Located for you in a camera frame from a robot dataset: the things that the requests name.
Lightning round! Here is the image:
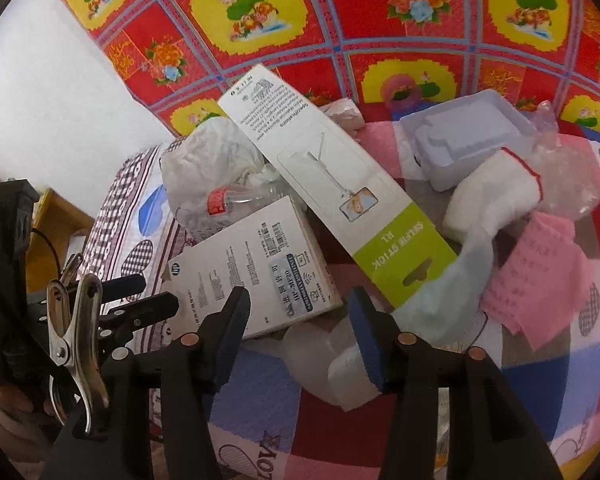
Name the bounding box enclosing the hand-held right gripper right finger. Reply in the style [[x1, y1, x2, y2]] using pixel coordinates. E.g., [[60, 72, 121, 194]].
[[347, 286, 563, 480]]

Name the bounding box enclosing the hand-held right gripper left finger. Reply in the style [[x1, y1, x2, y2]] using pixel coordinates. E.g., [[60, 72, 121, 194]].
[[40, 285, 253, 480]]

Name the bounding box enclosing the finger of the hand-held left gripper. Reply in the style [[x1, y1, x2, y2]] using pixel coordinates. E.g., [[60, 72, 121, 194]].
[[100, 274, 147, 301], [100, 291, 181, 343]]

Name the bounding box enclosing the white plastic jug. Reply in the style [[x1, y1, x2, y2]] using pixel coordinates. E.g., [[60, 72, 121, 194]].
[[282, 322, 381, 413]]

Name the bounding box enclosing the white knit glove red trim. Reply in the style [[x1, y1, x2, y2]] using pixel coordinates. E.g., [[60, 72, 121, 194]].
[[442, 146, 546, 241]]

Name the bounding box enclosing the clear plastic bag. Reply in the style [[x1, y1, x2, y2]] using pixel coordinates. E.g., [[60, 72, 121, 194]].
[[525, 100, 600, 221]]

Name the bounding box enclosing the metal spring clip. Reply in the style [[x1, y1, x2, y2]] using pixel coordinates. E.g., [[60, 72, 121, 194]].
[[47, 272, 111, 436]]

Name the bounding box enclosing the wooden nightstand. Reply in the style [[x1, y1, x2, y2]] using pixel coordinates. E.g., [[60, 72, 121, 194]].
[[27, 187, 96, 261]]

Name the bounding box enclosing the white printed cardboard box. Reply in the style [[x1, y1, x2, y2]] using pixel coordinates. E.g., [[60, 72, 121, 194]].
[[167, 195, 343, 341]]

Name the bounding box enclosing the pale blue plastic bag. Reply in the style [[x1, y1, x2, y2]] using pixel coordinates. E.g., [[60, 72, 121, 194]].
[[395, 225, 496, 346]]

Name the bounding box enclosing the clear bottle red label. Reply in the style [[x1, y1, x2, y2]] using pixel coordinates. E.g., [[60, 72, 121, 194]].
[[207, 182, 301, 221]]

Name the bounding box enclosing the white crumpled plastic bag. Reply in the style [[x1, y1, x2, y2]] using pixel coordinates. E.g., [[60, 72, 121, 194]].
[[160, 115, 281, 231]]

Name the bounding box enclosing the plaid heart bed blanket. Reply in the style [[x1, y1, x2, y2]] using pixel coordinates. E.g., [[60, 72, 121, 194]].
[[80, 110, 600, 480]]

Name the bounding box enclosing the pink paper sheet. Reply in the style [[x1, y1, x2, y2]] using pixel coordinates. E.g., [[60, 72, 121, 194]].
[[480, 210, 598, 353]]

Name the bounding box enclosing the long white green box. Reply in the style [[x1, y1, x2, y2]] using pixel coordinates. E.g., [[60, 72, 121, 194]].
[[217, 64, 458, 311]]

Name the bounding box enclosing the pale lavender plastic tray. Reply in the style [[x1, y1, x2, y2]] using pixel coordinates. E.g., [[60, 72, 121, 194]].
[[399, 89, 538, 192]]

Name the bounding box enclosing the beige crumpled paper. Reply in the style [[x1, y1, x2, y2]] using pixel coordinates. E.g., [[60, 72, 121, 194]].
[[320, 97, 366, 133]]

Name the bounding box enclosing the red floral printed cloth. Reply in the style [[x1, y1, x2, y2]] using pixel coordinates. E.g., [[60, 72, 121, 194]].
[[40, 0, 600, 141]]

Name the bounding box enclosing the thin black cable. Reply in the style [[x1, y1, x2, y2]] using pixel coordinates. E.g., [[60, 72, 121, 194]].
[[27, 227, 63, 281]]

